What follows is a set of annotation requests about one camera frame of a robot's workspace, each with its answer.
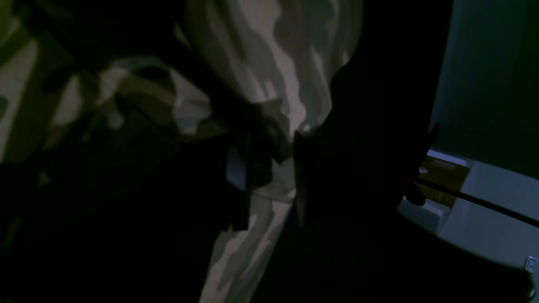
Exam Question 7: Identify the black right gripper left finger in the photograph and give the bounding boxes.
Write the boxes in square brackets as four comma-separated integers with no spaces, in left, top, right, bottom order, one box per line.
[1,135,251,303]

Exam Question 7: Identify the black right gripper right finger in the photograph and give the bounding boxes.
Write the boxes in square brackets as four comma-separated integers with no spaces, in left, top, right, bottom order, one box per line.
[253,130,535,303]

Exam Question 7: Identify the camouflage t-shirt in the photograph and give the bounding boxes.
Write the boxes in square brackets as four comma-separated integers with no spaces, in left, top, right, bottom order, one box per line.
[1,0,363,303]

